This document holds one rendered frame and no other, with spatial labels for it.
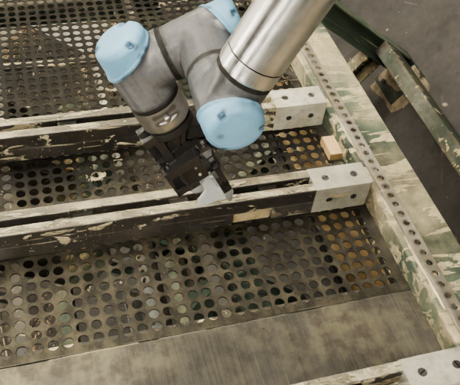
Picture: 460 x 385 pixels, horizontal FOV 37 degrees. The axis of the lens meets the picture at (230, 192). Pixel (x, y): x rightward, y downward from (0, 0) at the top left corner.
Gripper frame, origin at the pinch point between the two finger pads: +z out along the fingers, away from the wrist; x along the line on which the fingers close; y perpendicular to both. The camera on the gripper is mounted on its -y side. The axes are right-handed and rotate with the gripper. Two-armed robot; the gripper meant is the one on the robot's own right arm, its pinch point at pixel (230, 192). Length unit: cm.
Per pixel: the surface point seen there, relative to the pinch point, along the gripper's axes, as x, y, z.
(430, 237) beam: 4.5, -29.0, 36.6
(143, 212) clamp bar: -16.3, 16.1, 8.5
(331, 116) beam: -34, -29, 31
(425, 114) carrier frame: -73, -70, 92
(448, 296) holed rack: 17.7, -23.9, 36.1
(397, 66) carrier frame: -96, -75, 89
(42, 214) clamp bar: -21.4, 31.9, -0.2
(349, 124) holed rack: -30, -32, 32
